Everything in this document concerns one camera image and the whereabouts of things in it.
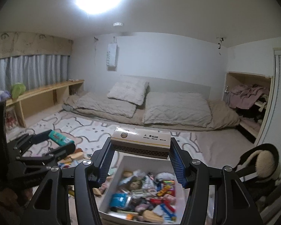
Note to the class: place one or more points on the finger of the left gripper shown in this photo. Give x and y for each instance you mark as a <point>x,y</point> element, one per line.
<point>59,153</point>
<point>37,138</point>

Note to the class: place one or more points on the beige pillow right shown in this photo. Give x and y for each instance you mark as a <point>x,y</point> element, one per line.
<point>177,108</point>

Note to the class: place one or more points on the beige pillow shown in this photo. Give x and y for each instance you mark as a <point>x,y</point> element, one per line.
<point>129,89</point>
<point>177,108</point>

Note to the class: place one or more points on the pink clothes pile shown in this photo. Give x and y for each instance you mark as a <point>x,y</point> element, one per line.
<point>244,96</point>

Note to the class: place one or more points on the wooden low shelf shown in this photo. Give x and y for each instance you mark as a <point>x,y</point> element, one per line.
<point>34,105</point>

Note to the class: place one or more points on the white storage box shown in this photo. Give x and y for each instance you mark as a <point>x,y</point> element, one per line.
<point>143,191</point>

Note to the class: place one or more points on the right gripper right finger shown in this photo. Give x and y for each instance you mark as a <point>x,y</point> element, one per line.
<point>193,175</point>

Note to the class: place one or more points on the teal tissue packet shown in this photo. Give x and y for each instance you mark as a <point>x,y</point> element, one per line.
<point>60,139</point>

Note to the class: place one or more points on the grey curtain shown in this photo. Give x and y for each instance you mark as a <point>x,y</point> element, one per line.
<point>33,71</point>

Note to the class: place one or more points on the beige pillow left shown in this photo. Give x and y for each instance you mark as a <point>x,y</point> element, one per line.
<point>129,89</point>

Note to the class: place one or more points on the white hanging paper bag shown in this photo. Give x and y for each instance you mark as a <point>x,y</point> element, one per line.
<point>112,55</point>

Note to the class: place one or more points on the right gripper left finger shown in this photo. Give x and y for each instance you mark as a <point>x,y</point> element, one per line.
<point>88,175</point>

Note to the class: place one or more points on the cream tan rectangular box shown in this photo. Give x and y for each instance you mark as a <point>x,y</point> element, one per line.
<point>141,142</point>

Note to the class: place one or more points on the green plush toy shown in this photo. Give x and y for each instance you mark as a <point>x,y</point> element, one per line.
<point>17,90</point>

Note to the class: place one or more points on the beige quilt blanket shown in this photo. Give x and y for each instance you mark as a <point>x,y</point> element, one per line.
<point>222,116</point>

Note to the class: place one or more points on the purple plush toy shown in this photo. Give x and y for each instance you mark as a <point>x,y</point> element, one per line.
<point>4,95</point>

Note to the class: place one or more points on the black cream fur slipper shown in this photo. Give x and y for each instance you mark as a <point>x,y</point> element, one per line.
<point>259,167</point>

